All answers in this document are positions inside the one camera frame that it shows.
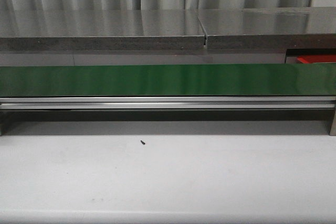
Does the grey counter section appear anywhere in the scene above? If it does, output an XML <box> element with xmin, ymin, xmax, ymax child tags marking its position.
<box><xmin>1</xmin><ymin>10</ymin><xmax>205</xmax><ymax>66</ymax></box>
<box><xmin>198</xmin><ymin>7</ymin><xmax>335</xmax><ymax>63</ymax></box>

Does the red plastic tray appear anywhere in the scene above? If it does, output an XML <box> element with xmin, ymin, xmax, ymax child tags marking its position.
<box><xmin>297</xmin><ymin>55</ymin><xmax>336</xmax><ymax>64</ymax></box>

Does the grey counter right section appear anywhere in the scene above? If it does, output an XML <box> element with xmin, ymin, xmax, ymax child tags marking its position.
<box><xmin>198</xmin><ymin>7</ymin><xmax>335</xmax><ymax>63</ymax></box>

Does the green conveyor belt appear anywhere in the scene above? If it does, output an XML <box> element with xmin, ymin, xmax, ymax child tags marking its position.
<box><xmin>1</xmin><ymin>63</ymin><xmax>335</xmax><ymax>98</ymax></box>

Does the grey counter left section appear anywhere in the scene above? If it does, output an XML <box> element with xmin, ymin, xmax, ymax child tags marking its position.
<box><xmin>1</xmin><ymin>10</ymin><xmax>205</xmax><ymax>66</ymax></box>

